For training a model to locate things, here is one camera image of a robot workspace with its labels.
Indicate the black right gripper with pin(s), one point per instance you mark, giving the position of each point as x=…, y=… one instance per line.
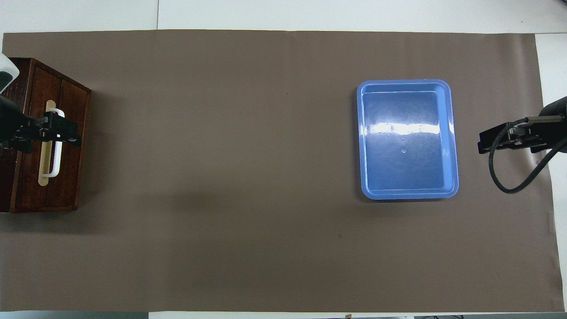
x=557, y=126

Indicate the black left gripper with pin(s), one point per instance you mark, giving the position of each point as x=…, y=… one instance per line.
x=17, y=128

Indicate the wooden drawer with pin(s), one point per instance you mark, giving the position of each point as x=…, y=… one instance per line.
x=66, y=186

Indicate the dark wooden drawer cabinet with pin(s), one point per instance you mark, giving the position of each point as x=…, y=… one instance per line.
x=6, y=186

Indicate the blue plastic tray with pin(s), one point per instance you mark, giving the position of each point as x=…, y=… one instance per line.
x=398, y=168

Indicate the brown table mat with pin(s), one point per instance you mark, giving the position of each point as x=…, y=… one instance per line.
x=266, y=177

